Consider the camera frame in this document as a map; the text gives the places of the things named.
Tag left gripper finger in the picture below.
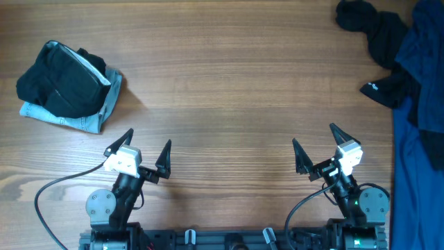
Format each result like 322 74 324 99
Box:
103 128 134 157
155 140 171 176

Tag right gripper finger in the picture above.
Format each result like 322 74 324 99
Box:
292 138 314 174
329 123 361 145

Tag dark blue shorts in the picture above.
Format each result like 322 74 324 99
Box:
395 0 443 133

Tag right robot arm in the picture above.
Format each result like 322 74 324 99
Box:
284 123 391 249

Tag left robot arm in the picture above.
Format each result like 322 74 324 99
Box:
79 129 171 250

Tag folded light denim jeans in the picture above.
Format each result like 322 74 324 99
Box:
19 67 123 134

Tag bright blue cloth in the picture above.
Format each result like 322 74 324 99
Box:
391 98 443 250

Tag folded black garment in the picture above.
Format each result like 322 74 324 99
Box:
16 40 111 118

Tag crumpled black garment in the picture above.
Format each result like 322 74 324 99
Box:
336 1 443 170

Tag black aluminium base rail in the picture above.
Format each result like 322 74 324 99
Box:
78 227 388 250

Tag right black cable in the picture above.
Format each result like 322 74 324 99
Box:
284 166 343 250

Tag black cable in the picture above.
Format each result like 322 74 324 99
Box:
284 166 343 250
33 160 108 250

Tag left black cable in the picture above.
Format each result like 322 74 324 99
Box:
33 160 108 250

